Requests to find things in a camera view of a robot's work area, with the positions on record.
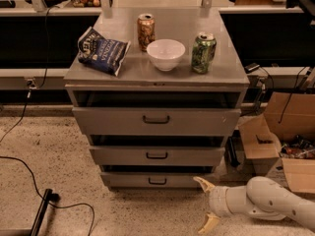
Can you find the grey drawer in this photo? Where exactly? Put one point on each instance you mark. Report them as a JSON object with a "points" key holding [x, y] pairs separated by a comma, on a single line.
{"points": [[118, 180], [157, 156], [156, 121]]}

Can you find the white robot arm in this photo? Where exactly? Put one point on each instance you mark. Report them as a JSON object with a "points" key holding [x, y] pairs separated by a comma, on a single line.
{"points": [[260, 198]]}

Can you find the orange soda can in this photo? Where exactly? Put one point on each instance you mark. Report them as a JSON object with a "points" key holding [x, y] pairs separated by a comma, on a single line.
{"points": [[145, 30]]}

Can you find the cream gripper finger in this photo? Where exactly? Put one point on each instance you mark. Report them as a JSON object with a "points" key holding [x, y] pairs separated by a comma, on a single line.
{"points": [[211, 221], [205, 184]]}

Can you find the grey middle drawer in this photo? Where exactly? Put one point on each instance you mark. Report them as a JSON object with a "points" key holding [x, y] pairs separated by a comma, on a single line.
{"points": [[157, 156]]}

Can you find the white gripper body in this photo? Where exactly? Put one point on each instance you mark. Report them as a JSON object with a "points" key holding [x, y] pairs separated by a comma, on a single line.
{"points": [[217, 201]]}

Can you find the white bowl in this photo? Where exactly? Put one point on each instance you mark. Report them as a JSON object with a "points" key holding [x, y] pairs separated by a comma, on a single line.
{"points": [[166, 54]]}

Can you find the grey metal drawer cabinet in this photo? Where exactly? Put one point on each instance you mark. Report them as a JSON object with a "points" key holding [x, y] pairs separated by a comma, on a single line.
{"points": [[140, 84]]}

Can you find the cardboard box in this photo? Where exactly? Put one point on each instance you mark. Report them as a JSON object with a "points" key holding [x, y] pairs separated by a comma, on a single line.
{"points": [[286, 116]]}

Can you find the grey top drawer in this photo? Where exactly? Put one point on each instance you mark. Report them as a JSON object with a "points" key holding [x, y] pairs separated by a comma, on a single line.
{"points": [[156, 121]]}

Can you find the snack packets in box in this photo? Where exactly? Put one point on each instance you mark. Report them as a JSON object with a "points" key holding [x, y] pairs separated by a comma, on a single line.
{"points": [[299, 148]]}

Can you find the small black device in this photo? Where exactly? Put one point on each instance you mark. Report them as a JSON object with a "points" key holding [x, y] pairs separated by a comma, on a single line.
{"points": [[251, 67]]}

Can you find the green soda can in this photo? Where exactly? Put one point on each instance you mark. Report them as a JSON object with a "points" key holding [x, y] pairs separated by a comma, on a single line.
{"points": [[203, 52]]}

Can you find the blue chip bag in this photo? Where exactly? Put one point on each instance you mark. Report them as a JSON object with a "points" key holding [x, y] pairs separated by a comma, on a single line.
{"points": [[100, 53]]}

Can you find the black metal stand leg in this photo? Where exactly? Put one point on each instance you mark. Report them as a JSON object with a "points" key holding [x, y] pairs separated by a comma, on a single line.
{"points": [[48, 197]]}

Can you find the grey bottom drawer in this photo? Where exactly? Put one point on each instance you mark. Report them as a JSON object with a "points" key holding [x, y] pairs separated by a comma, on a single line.
{"points": [[118, 180]]}

